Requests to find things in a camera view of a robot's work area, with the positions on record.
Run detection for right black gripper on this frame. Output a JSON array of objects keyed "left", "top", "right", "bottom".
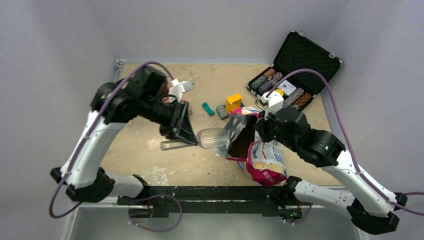
[{"left": 254, "top": 105, "right": 299, "bottom": 152}]

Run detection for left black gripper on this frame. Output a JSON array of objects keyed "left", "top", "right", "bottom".
[{"left": 140, "top": 92, "right": 199, "bottom": 145}]

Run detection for clear plastic scoop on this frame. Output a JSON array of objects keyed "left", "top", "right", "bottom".
[{"left": 159, "top": 127, "right": 230, "bottom": 151}]

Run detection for colourful pet food bag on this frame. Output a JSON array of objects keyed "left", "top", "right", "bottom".
[{"left": 215, "top": 107, "right": 288, "bottom": 187}]

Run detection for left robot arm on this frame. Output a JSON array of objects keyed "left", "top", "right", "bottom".
[{"left": 50, "top": 63, "right": 198, "bottom": 205}]

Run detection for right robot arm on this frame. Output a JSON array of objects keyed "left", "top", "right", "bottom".
[{"left": 254, "top": 107, "right": 408, "bottom": 235}]

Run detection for teal toy brick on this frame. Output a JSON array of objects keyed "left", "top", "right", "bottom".
[{"left": 201, "top": 102, "right": 215, "bottom": 117}]

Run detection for grey blue toy brick base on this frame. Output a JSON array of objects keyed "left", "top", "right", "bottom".
[{"left": 215, "top": 104, "right": 232, "bottom": 120}]

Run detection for yellow toy brick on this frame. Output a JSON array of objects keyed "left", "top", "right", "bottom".
[{"left": 225, "top": 93, "right": 242, "bottom": 113}]

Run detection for black poker chip case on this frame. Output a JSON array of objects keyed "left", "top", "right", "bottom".
[{"left": 246, "top": 30, "right": 343, "bottom": 111}]

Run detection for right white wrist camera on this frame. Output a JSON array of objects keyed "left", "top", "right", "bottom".
[{"left": 259, "top": 90, "right": 284, "bottom": 120}]

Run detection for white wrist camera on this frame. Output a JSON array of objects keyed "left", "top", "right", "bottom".
[
  {"left": 259, "top": 90, "right": 284, "bottom": 120},
  {"left": 168, "top": 79, "right": 195, "bottom": 103}
]

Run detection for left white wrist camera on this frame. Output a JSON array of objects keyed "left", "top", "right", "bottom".
[{"left": 168, "top": 79, "right": 195, "bottom": 103}]

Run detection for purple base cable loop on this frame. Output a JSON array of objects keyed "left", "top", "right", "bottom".
[{"left": 128, "top": 191, "right": 185, "bottom": 233}]

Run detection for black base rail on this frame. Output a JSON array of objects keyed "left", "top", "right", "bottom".
[{"left": 112, "top": 185, "right": 309, "bottom": 218}]

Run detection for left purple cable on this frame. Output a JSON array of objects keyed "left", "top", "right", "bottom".
[{"left": 48, "top": 60, "right": 176, "bottom": 220}]

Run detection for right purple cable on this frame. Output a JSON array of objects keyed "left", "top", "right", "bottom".
[{"left": 264, "top": 68, "right": 424, "bottom": 217}]

